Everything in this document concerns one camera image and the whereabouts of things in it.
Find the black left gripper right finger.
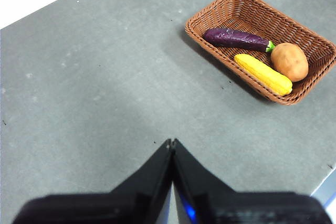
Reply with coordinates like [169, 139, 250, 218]
[172, 138, 333, 224]

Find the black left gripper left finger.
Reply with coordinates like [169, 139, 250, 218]
[12, 139, 175, 224]

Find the brown potato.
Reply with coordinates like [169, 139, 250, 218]
[270, 42, 309, 82]

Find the purple eggplant with green stem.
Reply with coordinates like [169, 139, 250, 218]
[203, 28, 276, 53]

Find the brown wicker basket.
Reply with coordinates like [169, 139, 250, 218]
[185, 0, 336, 106]

